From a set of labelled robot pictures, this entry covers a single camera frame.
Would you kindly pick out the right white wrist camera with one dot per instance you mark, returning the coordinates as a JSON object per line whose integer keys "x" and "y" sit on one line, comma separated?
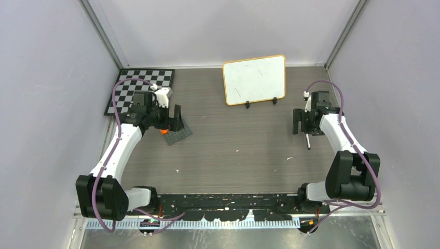
{"x": 307, "y": 99}

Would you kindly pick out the grey studded baseplate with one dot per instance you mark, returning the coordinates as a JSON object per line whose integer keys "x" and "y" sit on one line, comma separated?
{"x": 173, "y": 137}

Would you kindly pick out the whiteboard marker pen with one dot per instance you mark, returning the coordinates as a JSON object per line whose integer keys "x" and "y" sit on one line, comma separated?
{"x": 308, "y": 141}

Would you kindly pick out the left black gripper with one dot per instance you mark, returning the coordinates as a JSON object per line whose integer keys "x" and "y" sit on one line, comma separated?
{"x": 176, "y": 123}

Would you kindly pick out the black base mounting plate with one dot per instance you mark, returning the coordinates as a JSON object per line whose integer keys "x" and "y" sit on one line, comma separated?
{"x": 233, "y": 207}

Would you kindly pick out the aluminium frame rail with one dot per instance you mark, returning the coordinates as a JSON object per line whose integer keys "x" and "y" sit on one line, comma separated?
{"x": 143, "y": 220}

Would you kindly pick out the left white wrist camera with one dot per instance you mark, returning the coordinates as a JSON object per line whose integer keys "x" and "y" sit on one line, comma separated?
{"x": 162, "y": 95}

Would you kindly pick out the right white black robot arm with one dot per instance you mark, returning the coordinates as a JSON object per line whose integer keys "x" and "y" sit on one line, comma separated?
{"x": 354, "y": 170}

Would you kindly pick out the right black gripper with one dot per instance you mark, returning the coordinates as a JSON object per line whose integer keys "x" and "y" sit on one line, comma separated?
{"x": 299, "y": 115}

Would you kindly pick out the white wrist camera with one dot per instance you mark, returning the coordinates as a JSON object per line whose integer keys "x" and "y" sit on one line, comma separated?
{"x": 162, "y": 95}
{"x": 307, "y": 99}

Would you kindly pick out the black white checkerboard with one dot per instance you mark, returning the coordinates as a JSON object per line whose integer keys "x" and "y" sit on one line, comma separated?
{"x": 124, "y": 92}

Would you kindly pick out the yellow framed whiteboard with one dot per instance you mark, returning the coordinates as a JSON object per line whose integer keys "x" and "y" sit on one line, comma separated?
{"x": 254, "y": 80}

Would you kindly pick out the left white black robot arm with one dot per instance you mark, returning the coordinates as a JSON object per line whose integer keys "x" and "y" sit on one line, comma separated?
{"x": 100, "y": 193}

